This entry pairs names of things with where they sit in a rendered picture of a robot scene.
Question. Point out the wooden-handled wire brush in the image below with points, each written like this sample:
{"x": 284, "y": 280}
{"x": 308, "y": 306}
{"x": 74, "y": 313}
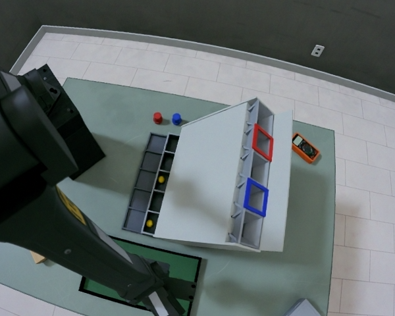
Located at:
{"x": 38, "y": 258}

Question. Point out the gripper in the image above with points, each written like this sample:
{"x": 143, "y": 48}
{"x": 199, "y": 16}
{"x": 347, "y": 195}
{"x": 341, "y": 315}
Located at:
{"x": 165, "y": 266}

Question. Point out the red plug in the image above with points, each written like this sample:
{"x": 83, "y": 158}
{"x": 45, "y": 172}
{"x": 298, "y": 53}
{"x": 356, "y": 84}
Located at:
{"x": 157, "y": 118}

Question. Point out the red funnel rim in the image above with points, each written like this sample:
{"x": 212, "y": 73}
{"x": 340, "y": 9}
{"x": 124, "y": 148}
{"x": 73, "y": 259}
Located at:
{"x": 256, "y": 128}

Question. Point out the orange digital multimeter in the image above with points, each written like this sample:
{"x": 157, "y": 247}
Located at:
{"x": 303, "y": 148}

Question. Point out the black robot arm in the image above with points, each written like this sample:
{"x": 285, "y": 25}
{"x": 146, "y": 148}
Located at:
{"x": 36, "y": 215}

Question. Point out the blue funnel band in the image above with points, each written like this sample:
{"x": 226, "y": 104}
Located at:
{"x": 247, "y": 196}

